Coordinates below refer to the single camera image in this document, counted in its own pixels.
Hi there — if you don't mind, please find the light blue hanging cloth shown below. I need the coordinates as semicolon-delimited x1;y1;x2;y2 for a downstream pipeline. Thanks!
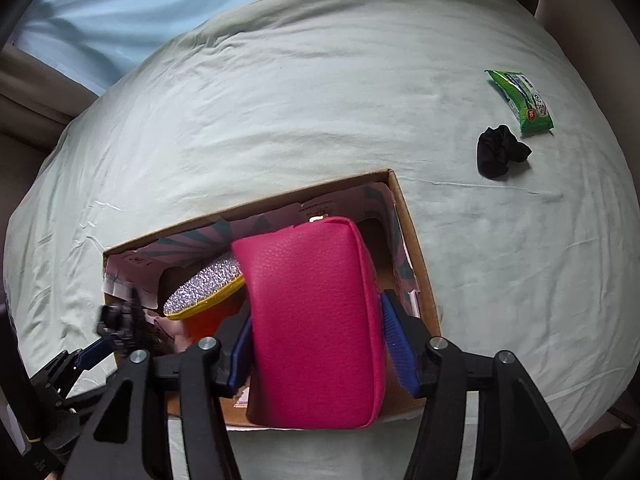
10;0;376;97

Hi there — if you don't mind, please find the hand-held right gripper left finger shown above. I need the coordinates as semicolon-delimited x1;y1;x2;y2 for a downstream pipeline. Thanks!
65;305;253;480

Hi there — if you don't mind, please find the pink leather pouch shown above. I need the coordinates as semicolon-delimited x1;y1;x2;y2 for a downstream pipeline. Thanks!
231;216;388;431

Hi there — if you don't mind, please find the round silver glitter pouch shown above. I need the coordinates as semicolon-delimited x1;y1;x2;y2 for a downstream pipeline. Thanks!
163;253;247;322

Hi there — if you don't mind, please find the green tissue packet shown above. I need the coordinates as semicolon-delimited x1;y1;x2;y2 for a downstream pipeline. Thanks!
485;69;556;137

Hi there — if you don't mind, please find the dark patterned scrunchie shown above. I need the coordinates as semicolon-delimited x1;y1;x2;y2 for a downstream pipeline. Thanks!
97;287;163;357

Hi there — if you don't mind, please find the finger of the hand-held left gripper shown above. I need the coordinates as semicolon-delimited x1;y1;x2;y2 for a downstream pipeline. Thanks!
57;377;123;413
30;337;118;386

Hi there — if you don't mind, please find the black scrunchie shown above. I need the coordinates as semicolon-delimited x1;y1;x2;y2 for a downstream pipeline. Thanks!
476;125;532;179

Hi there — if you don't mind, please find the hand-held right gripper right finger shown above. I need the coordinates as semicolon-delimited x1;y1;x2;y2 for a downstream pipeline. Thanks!
380;292;576;480

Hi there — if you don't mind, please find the orange fluffy pompom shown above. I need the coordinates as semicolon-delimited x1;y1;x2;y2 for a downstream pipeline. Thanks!
182;290;251;352

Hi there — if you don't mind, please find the cardboard box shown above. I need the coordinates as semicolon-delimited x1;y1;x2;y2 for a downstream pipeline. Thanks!
102;169;442;431

